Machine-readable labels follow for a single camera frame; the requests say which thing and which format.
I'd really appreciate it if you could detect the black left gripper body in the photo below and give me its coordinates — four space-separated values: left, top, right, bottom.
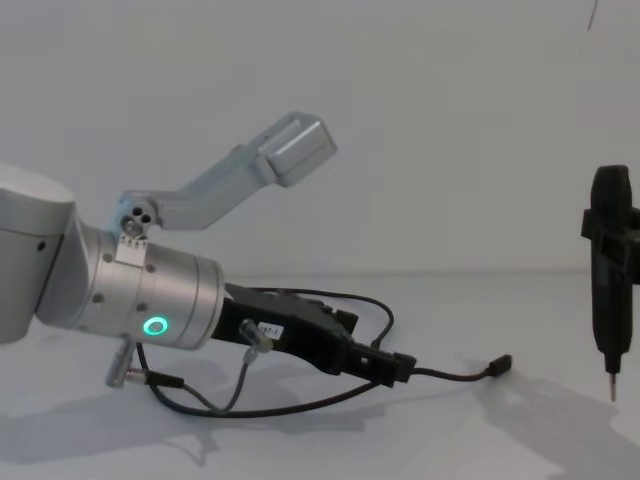
212 283 347 376

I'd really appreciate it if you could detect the black tool with metal tip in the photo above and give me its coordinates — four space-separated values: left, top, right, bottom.
588 164 637 404

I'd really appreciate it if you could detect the black cable with small plug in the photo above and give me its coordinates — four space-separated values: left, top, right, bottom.
259 287 514 382

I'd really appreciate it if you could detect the white table cloth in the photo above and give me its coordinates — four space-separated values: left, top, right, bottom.
0 271 640 480

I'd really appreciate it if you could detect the grey wrist cable clear plug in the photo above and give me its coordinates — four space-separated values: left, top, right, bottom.
177 318 274 414

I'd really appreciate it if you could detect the black wrist cable silver plug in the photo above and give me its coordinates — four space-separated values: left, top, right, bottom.
104 340 382 419

